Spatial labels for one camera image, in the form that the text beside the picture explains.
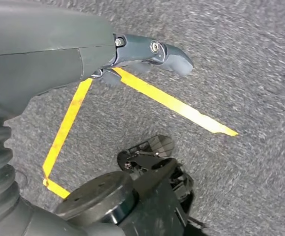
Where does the yellow floor tape marking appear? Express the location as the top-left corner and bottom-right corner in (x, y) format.
(42, 66), (239, 199)

